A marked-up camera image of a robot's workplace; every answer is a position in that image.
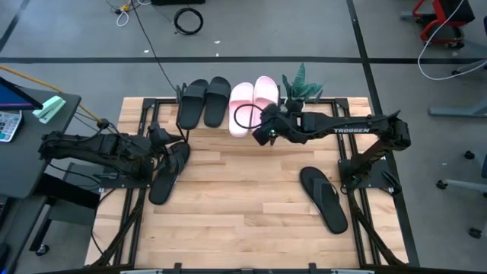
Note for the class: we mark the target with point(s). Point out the office chair with casters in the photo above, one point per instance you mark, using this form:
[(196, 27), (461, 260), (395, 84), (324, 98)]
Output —
[(460, 185)]

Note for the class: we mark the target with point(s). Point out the red and black cart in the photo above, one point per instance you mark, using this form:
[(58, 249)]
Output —
[(456, 9)]

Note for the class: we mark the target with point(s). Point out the monitor with blue screen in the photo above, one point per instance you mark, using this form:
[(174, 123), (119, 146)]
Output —
[(15, 97)]

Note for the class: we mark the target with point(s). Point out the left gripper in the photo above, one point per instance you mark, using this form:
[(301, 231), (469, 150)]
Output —
[(159, 134)]

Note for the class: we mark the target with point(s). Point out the grey chair leg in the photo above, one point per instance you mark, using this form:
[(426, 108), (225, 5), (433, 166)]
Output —
[(470, 67)]

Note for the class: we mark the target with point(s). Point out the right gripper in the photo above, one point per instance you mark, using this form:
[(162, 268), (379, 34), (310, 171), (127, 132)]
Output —
[(285, 127)]

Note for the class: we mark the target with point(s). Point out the pink slide sandal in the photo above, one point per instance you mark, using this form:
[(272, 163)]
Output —
[(241, 96), (264, 95)]

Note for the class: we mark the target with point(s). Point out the black flip-flop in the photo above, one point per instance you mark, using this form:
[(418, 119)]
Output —
[(331, 217), (161, 188)]

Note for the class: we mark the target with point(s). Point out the mint green stapler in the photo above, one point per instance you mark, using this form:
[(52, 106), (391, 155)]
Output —
[(49, 109)]

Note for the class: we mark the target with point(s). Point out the grey desk foot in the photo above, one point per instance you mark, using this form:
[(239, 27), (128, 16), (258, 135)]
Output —
[(456, 111)]

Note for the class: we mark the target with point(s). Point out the black frame bracket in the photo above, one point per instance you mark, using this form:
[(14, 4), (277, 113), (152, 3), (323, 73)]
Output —
[(312, 267), (177, 267), (179, 93), (319, 97)]

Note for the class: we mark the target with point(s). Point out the black metal table frame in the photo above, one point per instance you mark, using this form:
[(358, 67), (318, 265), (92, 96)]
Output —
[(163, 101)]

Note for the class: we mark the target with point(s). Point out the wooden shelf with black frame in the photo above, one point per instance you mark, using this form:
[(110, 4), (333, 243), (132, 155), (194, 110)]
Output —
[(185, 131)]

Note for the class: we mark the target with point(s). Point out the black slide sandal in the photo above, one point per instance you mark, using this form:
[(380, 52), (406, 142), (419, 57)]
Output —
[(217, 102), (192, 106)]

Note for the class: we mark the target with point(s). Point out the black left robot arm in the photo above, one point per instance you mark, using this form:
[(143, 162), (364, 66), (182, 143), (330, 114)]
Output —
[(95, 148)]

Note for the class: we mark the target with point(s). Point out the dark grey side desk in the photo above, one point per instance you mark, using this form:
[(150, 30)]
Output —
[(23, 167)]

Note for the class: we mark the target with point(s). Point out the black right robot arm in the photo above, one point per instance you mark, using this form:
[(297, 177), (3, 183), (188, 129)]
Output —
[(350, 127)]

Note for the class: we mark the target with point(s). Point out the white calculator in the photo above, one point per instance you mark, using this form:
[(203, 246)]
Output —
[(9, 125)]

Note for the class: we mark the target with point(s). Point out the green plant in white pot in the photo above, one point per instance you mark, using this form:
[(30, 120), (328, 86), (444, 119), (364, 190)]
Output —
[(300, 85)]

